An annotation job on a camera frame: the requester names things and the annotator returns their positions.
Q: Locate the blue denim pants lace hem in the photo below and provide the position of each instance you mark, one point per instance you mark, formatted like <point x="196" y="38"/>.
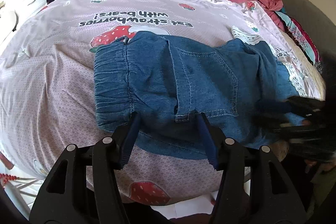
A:
<point x="168" y="80"/>

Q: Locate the pink strawberry print quilt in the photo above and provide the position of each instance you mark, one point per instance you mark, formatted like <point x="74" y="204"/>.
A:
<point x="47" y="88"/>

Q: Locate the floral teal red pillow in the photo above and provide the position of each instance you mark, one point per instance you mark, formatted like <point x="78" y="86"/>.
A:
<point x="302" y="39"/>

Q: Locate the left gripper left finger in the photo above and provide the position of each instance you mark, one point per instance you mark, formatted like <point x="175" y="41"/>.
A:
<point x="81" y="187"/>

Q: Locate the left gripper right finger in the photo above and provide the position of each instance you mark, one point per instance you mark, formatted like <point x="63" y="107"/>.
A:
<point x="254" y="187"/>

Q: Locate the person right hand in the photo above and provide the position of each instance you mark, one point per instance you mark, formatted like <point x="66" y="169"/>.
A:
<point x="319" y="161"/>

